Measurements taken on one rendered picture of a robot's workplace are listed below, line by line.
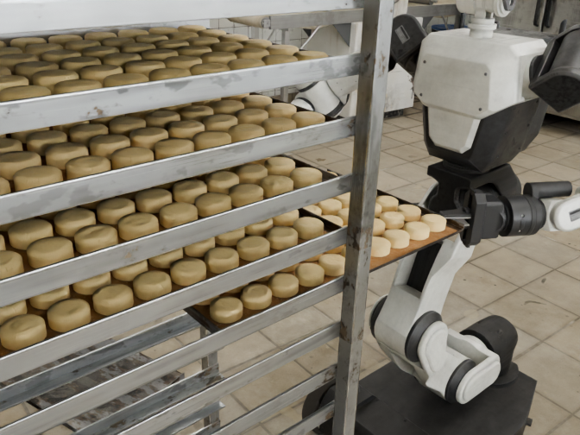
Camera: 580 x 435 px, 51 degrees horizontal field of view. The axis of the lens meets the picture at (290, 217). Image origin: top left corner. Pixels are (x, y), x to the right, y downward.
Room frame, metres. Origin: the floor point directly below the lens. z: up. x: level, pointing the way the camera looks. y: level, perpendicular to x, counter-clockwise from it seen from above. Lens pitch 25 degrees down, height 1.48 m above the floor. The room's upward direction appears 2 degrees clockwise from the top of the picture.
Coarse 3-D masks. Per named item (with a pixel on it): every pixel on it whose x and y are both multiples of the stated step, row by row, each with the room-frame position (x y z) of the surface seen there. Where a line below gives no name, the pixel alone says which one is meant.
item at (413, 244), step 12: (420, 216) 1.18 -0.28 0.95; (432, 240) 1.07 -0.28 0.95; (396, 252) 1.01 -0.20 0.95; (408, 252) 1.01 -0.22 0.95; (372, 264) 0.96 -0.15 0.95; (324, 276) 0.91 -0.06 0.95; (336, 276) 0.91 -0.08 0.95; (300, 288) 0.87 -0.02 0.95; (276, 300) 0.83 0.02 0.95; (204, 312) 0.79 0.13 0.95; (252, 312) 0.79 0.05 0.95; (216, 324) 0.76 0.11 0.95; (228, 324) 0.76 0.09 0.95
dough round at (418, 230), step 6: (408, 222) 1.10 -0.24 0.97; (414, 222) 1.10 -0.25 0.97; (420, 222) 1.10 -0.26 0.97; (408, 228) 1.07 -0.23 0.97; (414, 228) 1.08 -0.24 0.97; (420, 228) 1.08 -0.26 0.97; (426, 228) 1.08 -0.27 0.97; (414, 234) 1.06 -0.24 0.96; (420, 234) 1.06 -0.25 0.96; (426, 234) 1.07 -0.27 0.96; (420, 240) 1.06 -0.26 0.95
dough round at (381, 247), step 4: (376, 236) 1.03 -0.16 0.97; (372, 240) 1.02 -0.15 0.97; (376, 240) 1.02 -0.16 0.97; (380, 240) 1.02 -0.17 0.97; (384, 240) 1.02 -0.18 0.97; (372, 244) 1.00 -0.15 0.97; (376, 244) 1.00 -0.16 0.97; (380, 244) 1.00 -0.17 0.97; (384, 244) 1.00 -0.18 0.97; (388, 244) 1.00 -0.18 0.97; (372, 248) 0.99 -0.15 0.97; (376, 248) 0.99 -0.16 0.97; (380, 248) 0.99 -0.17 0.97; (384, 248) 0.99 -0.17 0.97; (388, 248) 1.00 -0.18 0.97; (372, 252) 0.99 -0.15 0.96; (376, 252) 0.99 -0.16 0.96; (380, 252) 0.99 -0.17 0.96; (384, 252) 0.99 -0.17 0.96; (388, 252) 1.00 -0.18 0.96; (376, 256) 0.99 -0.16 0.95; (380, 256) 0.99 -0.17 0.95
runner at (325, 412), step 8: (320, 408) 0.89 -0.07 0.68; (328, 408) 0.86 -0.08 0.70; (312, 416) 0.84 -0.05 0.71; (320, 416) 0.85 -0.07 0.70; (328, 416) 0.86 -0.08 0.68; (296, 424) 0.85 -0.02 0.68; (304, 424) 0.82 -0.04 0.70; (312, 424) 0.84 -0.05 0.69; (320, 424) 0.85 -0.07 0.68; (288, 432) 0.80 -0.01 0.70; (296, 432) 0.81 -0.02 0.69; (304, 432) 0.82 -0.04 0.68
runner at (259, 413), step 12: (324, 372) 0.85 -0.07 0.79; (336, 372) 0.87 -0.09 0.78; (300, 384) 0.82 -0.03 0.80; (312, 384) 0.83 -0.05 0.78; (324, 384) 0.85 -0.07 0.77; (276, 396) 0.82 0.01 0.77; (288, 396) 0.80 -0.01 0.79; (300, 396) 0.82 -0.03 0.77; (264, 408) 0.76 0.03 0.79; (276, 408) 0.78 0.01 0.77; (240, 420) 0.73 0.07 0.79; (252, 420) 0.75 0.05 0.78; (216, 432) 0.70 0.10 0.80; (228, 432) 0.72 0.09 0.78; (240, 432) 0.73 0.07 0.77
